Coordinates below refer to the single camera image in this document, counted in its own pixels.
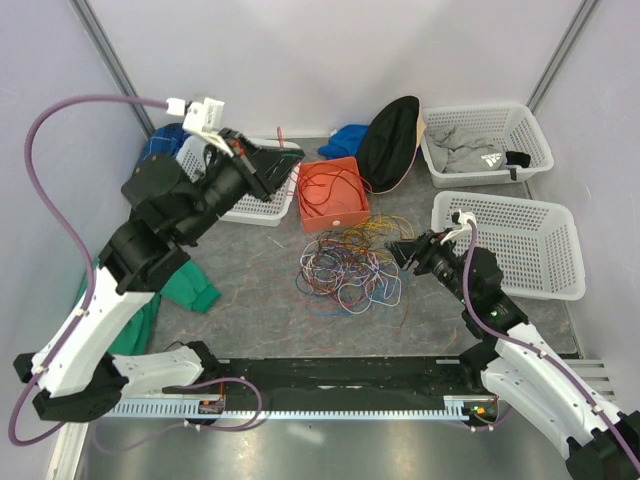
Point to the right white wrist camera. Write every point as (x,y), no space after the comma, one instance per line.
(463,226)

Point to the near right white basket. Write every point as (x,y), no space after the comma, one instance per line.
(536,243)

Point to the grey adidas garment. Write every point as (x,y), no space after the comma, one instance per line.
(454,150)

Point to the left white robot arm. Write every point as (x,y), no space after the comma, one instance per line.
(78,379)

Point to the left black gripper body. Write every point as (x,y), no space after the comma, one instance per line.
(242,154)

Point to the orange square box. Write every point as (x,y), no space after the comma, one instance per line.
(331,194)

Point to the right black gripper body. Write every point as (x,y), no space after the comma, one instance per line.
(439,259)

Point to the far right white basket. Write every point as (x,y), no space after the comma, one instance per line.
(511,124)

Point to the bright blue cloth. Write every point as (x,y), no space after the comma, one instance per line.
(344,142)

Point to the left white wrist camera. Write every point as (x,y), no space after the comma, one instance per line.
(201,118)

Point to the blue plaid cloth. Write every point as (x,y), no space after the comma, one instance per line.
(167,140)

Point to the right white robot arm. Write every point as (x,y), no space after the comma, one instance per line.
(595,438)

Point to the slotted cable duct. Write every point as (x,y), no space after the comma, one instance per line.
(326,406)

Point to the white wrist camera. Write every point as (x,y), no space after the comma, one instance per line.
(463,226)
(201,118)

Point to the black bucket hat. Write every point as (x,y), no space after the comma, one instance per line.
(390,144)

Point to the green shirt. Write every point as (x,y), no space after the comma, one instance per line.
(188,287)

